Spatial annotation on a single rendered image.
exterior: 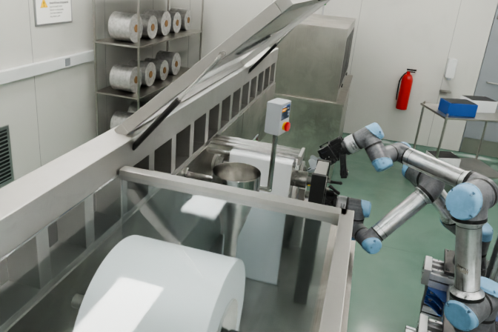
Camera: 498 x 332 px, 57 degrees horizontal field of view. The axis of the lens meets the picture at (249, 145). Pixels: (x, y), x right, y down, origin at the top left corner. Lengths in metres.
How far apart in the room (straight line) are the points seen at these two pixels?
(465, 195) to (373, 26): 4.85
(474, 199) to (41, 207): 1.33
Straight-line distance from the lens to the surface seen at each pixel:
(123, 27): 5.02
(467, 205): 1.73
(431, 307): 2.58
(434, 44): 6.48
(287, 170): 1.69
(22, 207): 0.90
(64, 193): 0.98
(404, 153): 2.01
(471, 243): 1.81
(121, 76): 5.14
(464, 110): 5.15
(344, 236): 0.94
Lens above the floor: 2.07
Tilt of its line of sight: 20 degrees down
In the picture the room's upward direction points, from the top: 5 degrees clockwise
